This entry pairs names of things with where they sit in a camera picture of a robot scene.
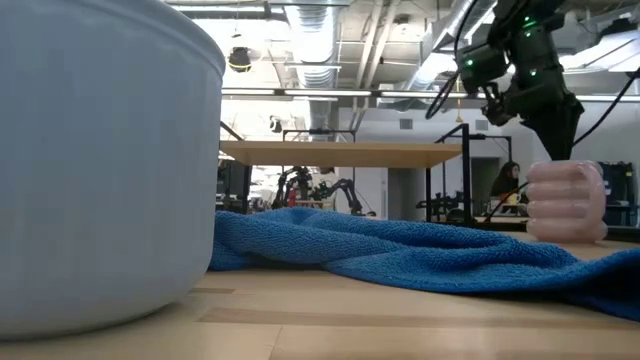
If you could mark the black ceiling dome lamp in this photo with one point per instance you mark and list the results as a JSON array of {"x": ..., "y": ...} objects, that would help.
[{"x": 240, "y": 59}]

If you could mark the blue terry cloth towel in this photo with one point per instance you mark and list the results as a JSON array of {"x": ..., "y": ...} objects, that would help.
[{"x": 400, "y": 255}]

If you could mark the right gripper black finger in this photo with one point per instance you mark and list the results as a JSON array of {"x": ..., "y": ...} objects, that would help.
[{"x": 557, "y": 137}]

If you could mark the person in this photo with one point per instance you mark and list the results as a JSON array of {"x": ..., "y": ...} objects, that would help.
[{"x": 505, "y": 177}]

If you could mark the silver ribbed air duct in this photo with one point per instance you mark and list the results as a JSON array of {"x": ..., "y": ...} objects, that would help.
[{"x": 315, "y": 45}]

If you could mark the black monitor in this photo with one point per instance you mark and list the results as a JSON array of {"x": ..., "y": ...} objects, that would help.
[{"x": 234, "y": 185}]

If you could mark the black background robot arm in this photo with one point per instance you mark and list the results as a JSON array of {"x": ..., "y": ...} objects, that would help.
[
  {"x": 292, "y": 187},
  {"x": 347, "y": 192}
]

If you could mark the pink ribbed mug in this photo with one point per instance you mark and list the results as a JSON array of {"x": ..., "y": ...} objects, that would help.
[{"x": 565, "y": 205}]

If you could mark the long ceiling light strip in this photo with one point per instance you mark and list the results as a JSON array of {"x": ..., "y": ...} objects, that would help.
[{"x": 300, "y": 92}]

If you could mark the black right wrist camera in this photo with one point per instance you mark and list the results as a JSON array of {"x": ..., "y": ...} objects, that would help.
[{"x": 497, "y": 107}]

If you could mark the dark cabinet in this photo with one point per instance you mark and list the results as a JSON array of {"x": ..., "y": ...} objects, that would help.
[{"x": 620, "y": 192}]

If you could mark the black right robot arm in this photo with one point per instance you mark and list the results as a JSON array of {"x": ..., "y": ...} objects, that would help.
[{"x": 530, "y": 45}]

